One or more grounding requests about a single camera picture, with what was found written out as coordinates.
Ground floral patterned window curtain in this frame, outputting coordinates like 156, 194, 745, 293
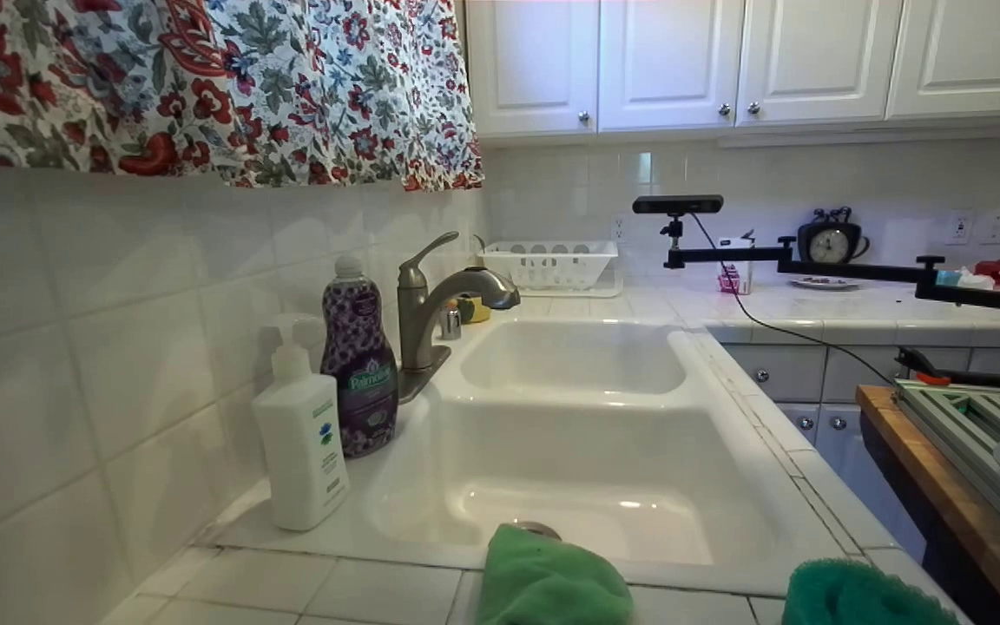
0, 0, 404, 192
391, 0, 491, 194

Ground yellow sponge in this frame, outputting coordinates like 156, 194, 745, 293
455, 293, 492, 330

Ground white dish basket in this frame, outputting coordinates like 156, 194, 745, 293
476, 235, 622, 296

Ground brushed steel faucet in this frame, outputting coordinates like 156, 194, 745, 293
392, 230, 526, 407

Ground purple dish soap bottle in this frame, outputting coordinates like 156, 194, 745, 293
316, 274, 404, 463

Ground white double sink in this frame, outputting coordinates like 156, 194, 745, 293
213, 316, 854, 599

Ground metal sink drain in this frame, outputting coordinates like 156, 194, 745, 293
513, 516, 570, 545

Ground small pink cup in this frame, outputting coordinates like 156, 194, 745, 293
716, 231, 756, 300

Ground white soap pump bottle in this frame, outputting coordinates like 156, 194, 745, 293
247, 316, 356, 539

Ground green cloth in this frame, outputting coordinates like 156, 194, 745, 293
474, 519, 638, 625

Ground white base cabinet drawers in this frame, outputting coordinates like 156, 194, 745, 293
708, 337, 1000, 566

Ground small plate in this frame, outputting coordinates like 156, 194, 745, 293
785, 269, 866, 296

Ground black round clock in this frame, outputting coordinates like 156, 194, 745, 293
796, 206, 871, 269

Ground teal cloth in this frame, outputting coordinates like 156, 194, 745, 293
778, 555, 961, 625

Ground green board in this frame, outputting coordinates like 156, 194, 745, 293
894, 371, 1000, 566

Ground wooden table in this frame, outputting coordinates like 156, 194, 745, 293
854, 382, 1000, 625

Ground black stereo camera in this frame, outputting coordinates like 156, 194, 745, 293
628, 192, 730, 217

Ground black camera cable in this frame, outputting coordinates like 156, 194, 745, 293
688, 213, 902, 390

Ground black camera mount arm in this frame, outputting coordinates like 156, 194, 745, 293
657, 213, 1000, 318

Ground white four-door wall cabinet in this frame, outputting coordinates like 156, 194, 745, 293
463, 0, 1000, 144

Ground black and red cables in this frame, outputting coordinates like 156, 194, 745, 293
894, 344, 961, 393

